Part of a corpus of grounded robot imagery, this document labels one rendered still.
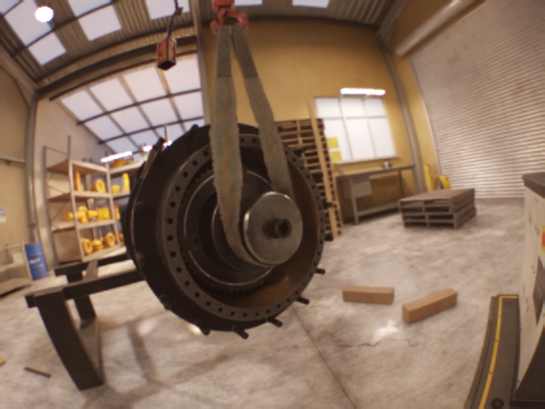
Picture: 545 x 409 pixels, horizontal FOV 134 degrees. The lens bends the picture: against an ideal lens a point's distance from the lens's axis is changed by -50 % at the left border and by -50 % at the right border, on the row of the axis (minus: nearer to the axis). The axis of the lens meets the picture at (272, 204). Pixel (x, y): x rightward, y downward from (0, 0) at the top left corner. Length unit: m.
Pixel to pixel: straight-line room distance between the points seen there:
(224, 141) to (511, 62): 5.60
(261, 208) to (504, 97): 5.53
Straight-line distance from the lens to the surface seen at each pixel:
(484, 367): 0.86
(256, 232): 0.42
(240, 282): 0.59
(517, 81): 5.61
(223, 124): 0.45
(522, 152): 5.52
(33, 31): 7.80
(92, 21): 7.13
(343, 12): 7.77
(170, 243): 0.42
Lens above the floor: 0.91
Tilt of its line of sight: 2 degrees down
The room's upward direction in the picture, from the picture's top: 10 degrees counter-clockwise
